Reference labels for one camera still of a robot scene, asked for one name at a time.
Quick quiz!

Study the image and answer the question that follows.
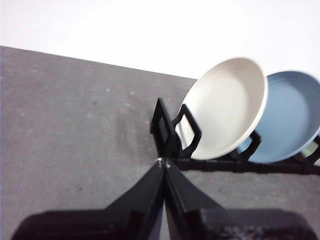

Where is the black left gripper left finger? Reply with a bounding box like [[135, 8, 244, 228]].
[[9, 158, 165, 240]]

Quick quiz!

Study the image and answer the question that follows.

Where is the blue plate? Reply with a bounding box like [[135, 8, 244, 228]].
[[236, 70, 320, 163]]

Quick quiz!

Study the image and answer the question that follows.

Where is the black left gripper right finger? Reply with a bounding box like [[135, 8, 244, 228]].
[[164, 159, 319, 240]]

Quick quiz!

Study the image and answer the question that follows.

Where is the green plate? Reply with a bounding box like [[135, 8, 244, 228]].
[[301, 142, 320, 166]]

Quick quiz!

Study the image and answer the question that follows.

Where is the black plastic plate rack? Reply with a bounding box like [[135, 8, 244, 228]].
[[149, 97, 320, 177]]

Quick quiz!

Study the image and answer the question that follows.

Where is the pale yellow plate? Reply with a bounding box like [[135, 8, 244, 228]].
[[174, 57, 270, 161]]

